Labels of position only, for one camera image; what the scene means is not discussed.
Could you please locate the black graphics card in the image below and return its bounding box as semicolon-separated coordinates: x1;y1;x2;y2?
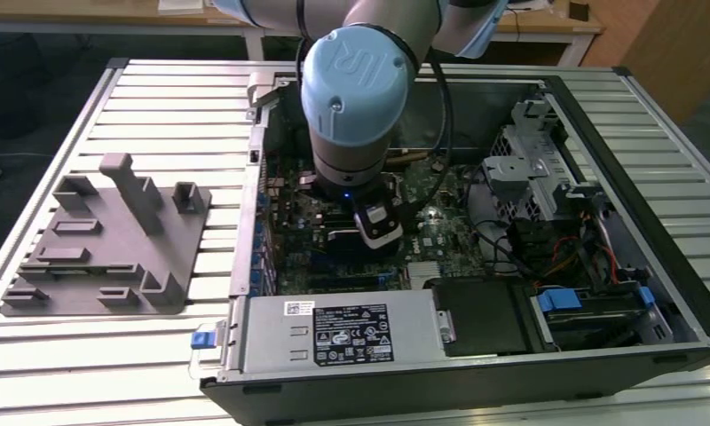
323;226;404;269

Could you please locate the green motherboard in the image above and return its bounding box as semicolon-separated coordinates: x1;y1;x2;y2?
259;149;493;297

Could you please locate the silver finned heatsink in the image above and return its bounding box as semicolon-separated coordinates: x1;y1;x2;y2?
405;260;448;288

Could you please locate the grey metal drive cage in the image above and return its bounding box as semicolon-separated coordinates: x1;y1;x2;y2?
481;99;603;225

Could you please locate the silver power supply unit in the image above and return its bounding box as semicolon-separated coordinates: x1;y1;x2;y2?
235;293;459;375

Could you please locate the black plastic shroud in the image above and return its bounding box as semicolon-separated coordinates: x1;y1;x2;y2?
423;274;547;359

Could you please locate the grey plastic parts rack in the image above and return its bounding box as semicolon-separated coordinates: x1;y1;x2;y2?
0;153;214;317

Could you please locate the blue case release latch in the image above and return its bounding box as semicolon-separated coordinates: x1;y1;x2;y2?
188;322;228;352

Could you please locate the hard disk in blue carrier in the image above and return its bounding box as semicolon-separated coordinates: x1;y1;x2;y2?
531;286;660;351

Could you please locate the black open PC case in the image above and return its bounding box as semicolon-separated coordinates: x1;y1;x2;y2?
199;66;710;426

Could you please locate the white cardboard box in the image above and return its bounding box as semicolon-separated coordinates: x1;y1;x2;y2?
156;0;207;13

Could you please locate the wooden cabinet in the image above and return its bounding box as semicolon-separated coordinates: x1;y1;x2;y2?
580;0;710;123

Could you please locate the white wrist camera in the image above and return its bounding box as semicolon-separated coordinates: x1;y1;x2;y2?
352;199;407;251

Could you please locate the black camera cable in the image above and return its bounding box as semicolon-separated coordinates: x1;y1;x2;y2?
399;52;456;218

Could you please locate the orange wire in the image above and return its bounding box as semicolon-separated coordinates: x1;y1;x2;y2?
536;248;583;279

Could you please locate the red wire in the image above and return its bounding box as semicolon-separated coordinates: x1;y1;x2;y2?
603;238;624;286

